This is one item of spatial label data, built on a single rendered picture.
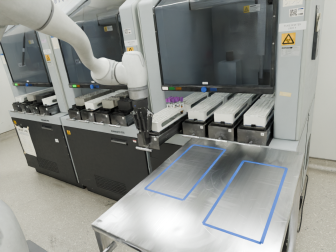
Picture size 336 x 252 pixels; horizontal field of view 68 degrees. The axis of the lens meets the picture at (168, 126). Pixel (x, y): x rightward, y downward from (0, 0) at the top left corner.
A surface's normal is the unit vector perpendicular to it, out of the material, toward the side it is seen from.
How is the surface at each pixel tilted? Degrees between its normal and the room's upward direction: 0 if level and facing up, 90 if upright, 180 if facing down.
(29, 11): 120
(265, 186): 0
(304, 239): 0
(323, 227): 0
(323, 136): 90
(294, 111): 90
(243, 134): 90
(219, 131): 90
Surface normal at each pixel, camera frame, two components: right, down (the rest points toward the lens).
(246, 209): -0.11, -0.93
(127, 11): -0.54, 0.36
